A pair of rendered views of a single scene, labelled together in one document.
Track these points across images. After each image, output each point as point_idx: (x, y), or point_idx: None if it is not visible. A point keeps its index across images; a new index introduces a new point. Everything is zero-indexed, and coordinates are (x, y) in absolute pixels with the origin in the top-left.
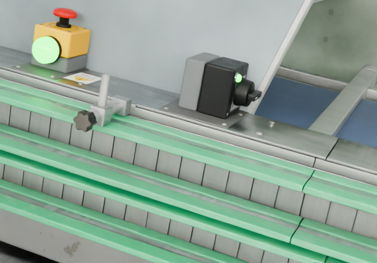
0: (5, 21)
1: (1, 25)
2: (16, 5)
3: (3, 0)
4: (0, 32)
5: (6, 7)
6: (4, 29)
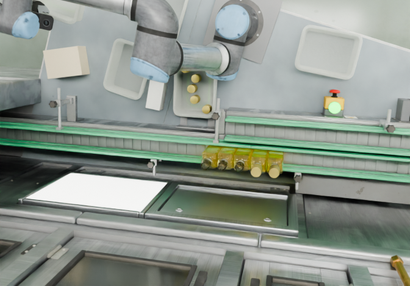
0: (296, 100)
1: (294, 102)
2: (302, 92)
3: (294, 91)
4: (294, 105)
5: (296, 94)
6: (296, 103)
